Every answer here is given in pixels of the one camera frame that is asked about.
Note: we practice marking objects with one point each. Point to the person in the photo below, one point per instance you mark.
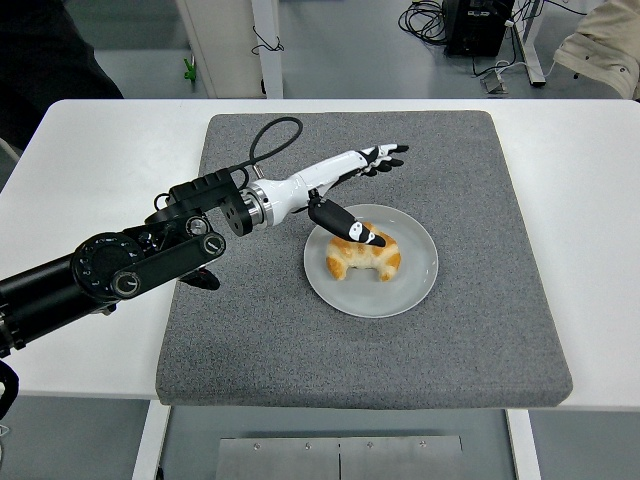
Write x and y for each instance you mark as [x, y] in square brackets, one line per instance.
[40, 50]

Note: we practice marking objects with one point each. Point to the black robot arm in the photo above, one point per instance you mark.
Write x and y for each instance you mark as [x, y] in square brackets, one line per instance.
[50, 285]

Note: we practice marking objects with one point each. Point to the white and black hand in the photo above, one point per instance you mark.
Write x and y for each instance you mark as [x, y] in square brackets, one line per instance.
[310, 177]

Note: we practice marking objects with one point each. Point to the white desk leg with foot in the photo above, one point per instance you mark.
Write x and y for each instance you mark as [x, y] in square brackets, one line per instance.
[532, 60]

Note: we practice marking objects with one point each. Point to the grey felt mat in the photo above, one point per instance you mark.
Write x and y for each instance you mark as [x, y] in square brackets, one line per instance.
[350, 350]

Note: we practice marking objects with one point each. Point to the black computer case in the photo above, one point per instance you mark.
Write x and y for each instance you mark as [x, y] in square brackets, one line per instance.
[475, 30]

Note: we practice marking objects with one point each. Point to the golden croissant bread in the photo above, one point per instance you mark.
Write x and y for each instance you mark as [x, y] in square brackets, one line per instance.
[360, 257]

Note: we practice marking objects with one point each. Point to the small green object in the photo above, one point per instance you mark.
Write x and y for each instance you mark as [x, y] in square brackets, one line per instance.
[189, 70]

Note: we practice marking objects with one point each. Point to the small grey metal stand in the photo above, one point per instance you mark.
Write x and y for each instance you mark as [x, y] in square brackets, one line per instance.
[495, 84]

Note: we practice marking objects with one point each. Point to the grey metal plate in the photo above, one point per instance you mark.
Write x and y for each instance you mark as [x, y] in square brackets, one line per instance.
[300, 462]

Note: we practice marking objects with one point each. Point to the round grey plate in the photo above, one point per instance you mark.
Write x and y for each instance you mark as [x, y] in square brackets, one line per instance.
[415, 280]

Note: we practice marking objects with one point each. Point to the white table leg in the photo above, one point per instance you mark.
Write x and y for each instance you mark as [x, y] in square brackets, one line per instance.
[524, 450]
[149, 445]

